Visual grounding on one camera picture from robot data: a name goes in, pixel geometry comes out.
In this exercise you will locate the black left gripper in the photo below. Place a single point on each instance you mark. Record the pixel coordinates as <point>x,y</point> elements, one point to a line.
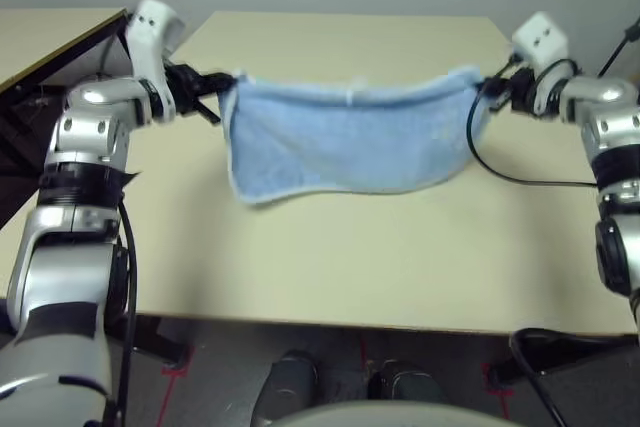
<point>185,89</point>

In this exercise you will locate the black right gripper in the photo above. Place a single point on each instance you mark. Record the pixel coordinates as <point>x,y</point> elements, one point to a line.
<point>515,89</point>

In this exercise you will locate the light blue terry towel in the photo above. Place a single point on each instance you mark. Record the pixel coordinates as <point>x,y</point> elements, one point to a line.
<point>350,137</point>

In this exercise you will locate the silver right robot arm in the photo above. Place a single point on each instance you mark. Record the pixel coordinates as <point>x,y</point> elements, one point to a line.
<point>610,122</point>

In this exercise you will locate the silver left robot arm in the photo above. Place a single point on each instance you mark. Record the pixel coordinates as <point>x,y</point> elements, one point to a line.
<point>60,257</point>

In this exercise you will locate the black table foot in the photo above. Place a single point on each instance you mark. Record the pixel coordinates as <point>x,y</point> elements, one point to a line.
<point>550,362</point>
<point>160,342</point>

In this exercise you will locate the dark robot left foot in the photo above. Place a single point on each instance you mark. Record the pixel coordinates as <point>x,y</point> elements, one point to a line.
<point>287,382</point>

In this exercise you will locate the dark robot foot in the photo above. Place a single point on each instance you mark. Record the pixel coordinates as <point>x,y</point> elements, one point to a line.
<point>407,382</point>
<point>287,382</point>

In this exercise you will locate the dark robot right foot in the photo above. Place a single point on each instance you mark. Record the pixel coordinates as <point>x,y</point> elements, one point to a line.
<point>407,382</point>

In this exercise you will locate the grey robot torso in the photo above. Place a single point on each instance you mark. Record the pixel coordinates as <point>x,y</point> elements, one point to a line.
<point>395,417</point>

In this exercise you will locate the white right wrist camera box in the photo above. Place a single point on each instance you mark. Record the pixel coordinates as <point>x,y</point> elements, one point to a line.
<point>542,39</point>

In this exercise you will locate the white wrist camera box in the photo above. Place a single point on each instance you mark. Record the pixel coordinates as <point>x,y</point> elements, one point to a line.
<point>150,32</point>
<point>542,39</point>

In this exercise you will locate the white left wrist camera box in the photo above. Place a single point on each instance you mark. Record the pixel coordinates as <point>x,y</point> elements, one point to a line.
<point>150,32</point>

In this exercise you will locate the beige side table black frame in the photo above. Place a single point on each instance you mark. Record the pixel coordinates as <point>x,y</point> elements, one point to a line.
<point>45,47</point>

